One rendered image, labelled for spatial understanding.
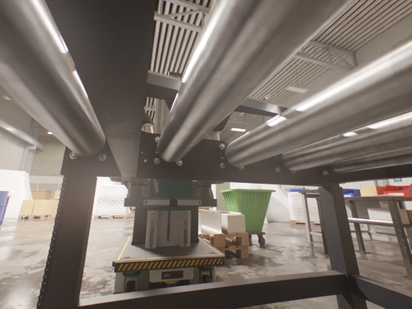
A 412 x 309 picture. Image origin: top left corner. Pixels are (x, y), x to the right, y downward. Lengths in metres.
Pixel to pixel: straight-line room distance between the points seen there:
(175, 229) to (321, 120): 1.40
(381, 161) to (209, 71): 0.94
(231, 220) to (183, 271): 1.43
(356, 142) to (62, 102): 0.79
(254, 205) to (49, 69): 3.31
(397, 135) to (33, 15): 0.79
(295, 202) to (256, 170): 6.58
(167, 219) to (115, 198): 7.22
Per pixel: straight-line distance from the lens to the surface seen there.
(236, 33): 0.24
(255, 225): 3.54
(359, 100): 0.47
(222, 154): 0.90
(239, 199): 3.35
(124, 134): 0.30
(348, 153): 0.84
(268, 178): 1.03
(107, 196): 8.87
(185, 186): 1.61
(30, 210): 10.53
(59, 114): 0.45
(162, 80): 0.47
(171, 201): 1.43
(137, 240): 1.79
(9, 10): 0.29
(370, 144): 0.79
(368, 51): 13.79
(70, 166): 0.85
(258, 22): 0.22
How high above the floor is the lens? 0.65
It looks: 15 degrees up
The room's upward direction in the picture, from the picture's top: 1 degrees clockwise
